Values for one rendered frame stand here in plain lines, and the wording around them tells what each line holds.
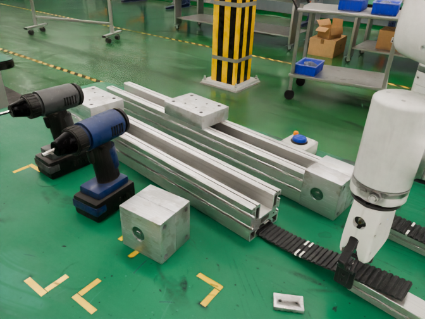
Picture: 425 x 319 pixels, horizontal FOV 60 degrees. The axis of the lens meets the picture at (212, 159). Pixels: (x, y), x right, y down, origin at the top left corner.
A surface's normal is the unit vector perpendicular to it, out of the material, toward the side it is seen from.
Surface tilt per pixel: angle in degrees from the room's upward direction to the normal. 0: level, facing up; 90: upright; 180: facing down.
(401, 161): 92
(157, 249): 90
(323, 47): 90
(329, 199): 90
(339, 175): 0
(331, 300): 0
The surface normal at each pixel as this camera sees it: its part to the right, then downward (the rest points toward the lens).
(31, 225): 0.04, -0.87
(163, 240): 0.84, 0.29
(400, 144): -0.36, 0.44
